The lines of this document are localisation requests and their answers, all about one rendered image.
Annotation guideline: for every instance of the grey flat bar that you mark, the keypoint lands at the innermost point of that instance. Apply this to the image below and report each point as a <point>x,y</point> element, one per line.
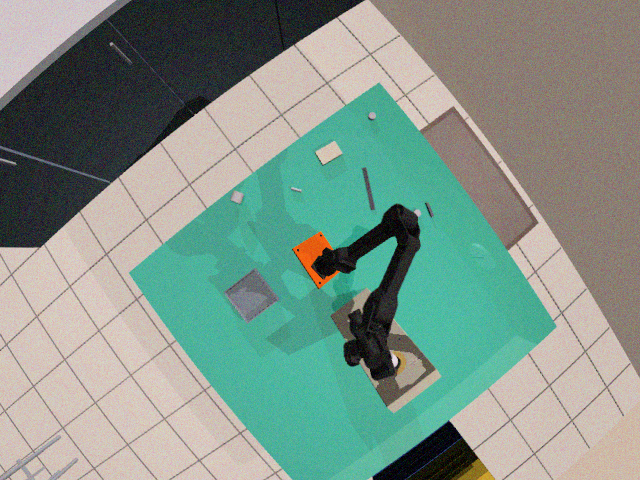
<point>372,204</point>

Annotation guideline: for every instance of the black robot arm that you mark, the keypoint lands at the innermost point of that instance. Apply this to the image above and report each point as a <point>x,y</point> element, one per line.
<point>381,304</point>

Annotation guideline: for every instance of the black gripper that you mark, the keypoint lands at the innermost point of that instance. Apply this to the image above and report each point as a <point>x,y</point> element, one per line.
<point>387,369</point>

